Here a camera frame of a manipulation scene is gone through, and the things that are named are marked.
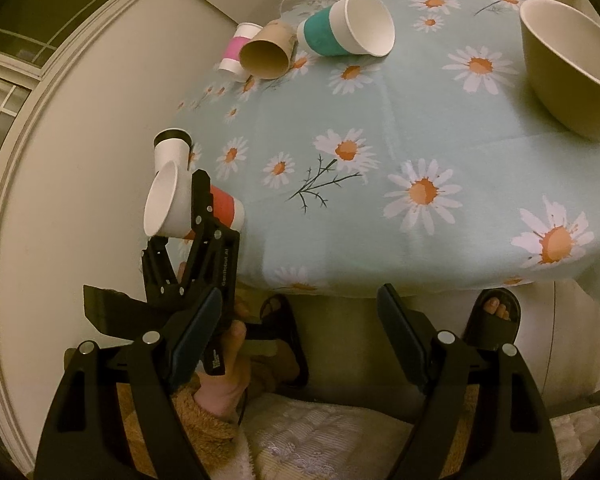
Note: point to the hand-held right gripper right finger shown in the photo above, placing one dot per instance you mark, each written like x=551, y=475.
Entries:
x=402, y=332

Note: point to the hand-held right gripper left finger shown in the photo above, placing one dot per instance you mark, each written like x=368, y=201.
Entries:
x=192, y=340

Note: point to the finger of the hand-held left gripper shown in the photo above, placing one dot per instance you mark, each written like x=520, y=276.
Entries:
x=202, y=195
x=157, y=267

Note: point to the red and white paper cup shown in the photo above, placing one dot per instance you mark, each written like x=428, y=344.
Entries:
x=172, y=205

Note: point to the person's left forearm fuzzy sleeve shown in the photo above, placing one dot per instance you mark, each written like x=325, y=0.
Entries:
x=205, y=435

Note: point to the white cup with black rim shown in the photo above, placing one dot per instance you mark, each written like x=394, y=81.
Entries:
x=172, y=152

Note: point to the pink and white paper cup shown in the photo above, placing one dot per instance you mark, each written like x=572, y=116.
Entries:
x=235, y=52

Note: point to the brown paper cup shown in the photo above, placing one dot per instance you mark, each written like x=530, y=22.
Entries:
x=267, y=55

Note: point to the teal and white paper cup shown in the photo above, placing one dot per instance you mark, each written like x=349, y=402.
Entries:
x=350, y=22

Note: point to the person's left hand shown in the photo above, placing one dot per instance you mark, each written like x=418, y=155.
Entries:
x=230, y=385

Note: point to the person's left foot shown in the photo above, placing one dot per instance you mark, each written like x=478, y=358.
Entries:
x=275, y=307

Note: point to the person's foot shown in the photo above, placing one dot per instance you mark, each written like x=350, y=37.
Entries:
x=275, y=307
x=497, y=307

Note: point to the black sandal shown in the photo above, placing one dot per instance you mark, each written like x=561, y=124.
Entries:
x=480, y=327
x=292, y=347

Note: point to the person's right foot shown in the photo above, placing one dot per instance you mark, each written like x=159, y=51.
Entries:
x=497, y=307

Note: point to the white quilted robe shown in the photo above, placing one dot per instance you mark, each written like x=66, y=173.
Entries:
x=320, y=435

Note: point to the light blue daisy tablecloth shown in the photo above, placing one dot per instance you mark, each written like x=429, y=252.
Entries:
x=380, y=110

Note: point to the white framed window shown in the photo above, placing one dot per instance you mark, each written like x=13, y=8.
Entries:
x=55, y=25

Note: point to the large beige bowl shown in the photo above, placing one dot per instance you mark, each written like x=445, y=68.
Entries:
x=565, y=60

